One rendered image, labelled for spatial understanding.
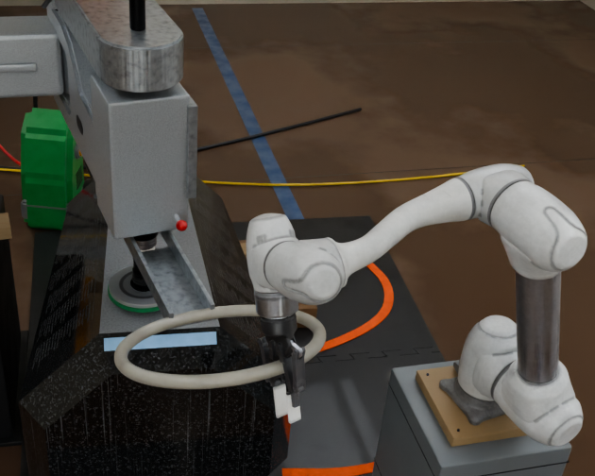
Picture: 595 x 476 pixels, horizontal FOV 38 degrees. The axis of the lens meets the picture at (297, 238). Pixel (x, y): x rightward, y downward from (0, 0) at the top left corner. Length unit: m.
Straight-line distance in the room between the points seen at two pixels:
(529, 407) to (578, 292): 2.40
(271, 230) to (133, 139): 0.70
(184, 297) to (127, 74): 0.60
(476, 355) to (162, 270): 0.89
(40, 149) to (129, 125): 2.23
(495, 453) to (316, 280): 1.07
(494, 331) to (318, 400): 1.41
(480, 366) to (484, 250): 2.40
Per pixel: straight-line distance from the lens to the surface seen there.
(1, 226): 3.20
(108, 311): 2.70
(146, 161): 2.36
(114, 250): 2.96
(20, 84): 2.96
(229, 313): 2.23
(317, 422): 3.57
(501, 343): 2.38
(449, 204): 1.93
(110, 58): 2.23
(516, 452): 2.52
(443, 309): 4.27
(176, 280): 2.39
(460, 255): 4.68
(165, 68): 2.23
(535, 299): 2.03
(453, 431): 2.47
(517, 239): 1.89
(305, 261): 1.58
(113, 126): 2.29
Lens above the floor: 2.55
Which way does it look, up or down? 34 degrees down
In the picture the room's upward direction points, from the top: 5 degrees clockwise
